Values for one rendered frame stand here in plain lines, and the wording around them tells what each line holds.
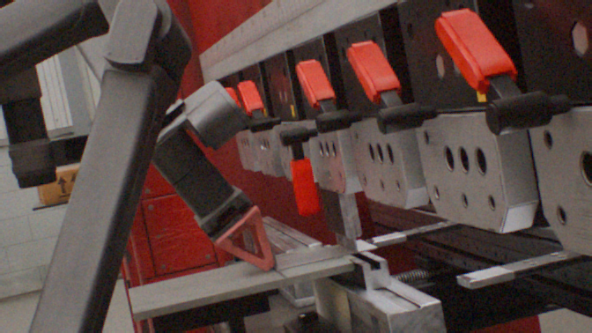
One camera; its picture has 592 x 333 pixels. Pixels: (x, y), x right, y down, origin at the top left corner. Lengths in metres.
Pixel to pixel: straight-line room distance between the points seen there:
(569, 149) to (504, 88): 0.05
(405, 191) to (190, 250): 1.31
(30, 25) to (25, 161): 1.66
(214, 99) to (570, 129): 0.73
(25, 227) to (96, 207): 7.53
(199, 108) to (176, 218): 0.90
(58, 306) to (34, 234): 7.54
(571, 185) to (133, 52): 0.48
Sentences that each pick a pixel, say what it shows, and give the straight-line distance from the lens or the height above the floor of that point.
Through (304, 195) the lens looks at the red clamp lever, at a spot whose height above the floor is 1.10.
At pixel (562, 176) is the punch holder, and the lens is 0.55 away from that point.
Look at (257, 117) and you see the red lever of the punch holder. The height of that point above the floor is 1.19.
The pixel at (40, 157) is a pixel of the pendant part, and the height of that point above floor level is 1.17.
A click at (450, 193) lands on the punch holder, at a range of 0.71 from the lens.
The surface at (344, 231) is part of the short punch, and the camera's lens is 1.22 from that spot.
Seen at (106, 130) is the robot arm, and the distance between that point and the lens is 0.91.
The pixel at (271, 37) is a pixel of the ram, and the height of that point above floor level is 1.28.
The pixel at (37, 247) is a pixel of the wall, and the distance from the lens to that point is 8.43.
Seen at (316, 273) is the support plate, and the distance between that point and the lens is 1.17.
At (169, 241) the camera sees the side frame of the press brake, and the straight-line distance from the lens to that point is 2.09.
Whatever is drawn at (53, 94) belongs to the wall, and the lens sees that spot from 8.39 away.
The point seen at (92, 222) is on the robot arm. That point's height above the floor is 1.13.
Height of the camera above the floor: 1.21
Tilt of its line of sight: 4 degrees down
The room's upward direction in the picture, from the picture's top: 11 degrees counter-clockwise
